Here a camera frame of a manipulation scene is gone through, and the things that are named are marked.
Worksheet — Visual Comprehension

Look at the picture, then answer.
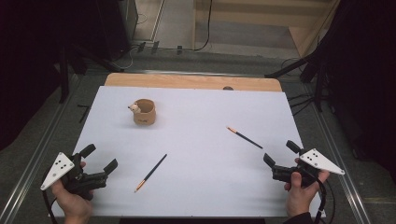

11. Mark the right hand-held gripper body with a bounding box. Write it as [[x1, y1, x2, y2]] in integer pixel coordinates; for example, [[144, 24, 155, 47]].
[[272, 147, 346, 189]]

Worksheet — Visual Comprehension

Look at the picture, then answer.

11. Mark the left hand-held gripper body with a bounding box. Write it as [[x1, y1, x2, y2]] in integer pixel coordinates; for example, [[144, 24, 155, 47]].
[[40, 151, 109, 201]]

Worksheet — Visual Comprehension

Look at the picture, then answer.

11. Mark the dark blue pencil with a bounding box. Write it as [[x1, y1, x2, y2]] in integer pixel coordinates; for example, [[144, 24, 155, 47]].
[[226, 126, 264, 150], [134, 153, 168, 193]]

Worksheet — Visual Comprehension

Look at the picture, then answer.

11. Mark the tan pen holder with bear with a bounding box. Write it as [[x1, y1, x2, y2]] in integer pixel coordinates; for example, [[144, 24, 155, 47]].
[[127, 98, 157, 127]]

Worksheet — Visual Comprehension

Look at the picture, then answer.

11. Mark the person's left hand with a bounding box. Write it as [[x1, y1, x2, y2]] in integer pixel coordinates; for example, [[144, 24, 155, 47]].
[[50, 161, 94, 224]]

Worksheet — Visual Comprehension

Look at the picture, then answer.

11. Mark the person's right hand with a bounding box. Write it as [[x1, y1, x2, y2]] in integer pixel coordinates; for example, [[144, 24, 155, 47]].
[[283, 158, 331, 218]]

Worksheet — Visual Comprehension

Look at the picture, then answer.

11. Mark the white table cover sheet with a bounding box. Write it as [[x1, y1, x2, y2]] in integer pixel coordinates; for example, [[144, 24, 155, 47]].
[[49, 85, 326, 218]]

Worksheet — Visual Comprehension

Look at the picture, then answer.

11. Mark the black metal stand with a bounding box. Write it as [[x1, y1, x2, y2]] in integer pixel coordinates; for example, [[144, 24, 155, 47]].
[[57, 41, 126, 105], [264, 50, 331, 113]]

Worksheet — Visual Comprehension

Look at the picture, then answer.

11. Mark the wooden table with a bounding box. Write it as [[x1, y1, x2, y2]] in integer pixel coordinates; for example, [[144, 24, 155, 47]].
[[104, 72, 283, 93]]

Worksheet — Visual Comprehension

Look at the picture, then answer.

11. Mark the light wooden cabinet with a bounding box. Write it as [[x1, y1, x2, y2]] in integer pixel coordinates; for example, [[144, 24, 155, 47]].
[[191, 0, 341, 59]]

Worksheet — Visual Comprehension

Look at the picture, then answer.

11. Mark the left hand-held gripper cable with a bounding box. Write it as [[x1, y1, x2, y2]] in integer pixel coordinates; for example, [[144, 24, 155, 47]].
[[41, 189, 60, 218]]

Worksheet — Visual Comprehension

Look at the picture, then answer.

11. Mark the hand-held gripper cable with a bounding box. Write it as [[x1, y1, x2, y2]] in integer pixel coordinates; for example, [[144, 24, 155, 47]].
[[313, 178, 336, 224], [41, 189, 60, 218]]

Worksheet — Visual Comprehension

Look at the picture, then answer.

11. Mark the right hand-held gripper cable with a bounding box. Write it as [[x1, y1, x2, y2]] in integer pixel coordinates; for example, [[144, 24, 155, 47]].
[[313, 178, 336, 224]]

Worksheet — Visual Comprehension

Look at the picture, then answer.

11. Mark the black hanging cable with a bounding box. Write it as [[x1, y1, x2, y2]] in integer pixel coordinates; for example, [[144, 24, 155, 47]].
[[193, 0, 215, 52]]

